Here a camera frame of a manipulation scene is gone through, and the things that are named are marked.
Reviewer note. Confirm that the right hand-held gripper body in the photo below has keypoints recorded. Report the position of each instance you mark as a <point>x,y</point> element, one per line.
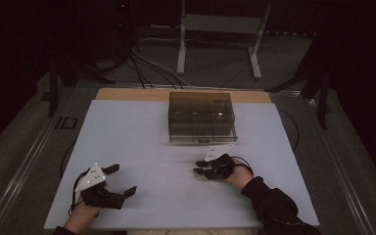
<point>220,166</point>

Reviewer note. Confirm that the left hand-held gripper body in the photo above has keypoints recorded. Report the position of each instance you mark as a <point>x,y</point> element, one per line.
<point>103,197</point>

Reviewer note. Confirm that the smoky transparent drawer box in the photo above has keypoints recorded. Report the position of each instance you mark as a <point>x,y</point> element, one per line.
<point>202,117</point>

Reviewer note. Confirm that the person's left hand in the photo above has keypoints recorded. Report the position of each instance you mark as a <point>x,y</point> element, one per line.
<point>84,212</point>

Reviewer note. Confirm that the person's right hand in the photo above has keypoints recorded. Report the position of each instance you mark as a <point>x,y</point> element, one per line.
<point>241,178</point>

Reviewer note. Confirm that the white table board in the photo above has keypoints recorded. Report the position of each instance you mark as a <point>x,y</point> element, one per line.
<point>143,137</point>

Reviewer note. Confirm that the wooden table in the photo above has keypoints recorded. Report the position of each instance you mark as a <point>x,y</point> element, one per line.
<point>130,94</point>

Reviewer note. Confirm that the black tripod stand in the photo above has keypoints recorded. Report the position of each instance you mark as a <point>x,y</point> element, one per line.
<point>53,91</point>
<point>322,104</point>

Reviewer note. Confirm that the white metal stand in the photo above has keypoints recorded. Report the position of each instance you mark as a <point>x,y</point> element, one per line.
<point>222,24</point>

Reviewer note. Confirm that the metal floor rail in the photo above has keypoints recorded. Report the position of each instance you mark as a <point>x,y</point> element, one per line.
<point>23,173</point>
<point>339,173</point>

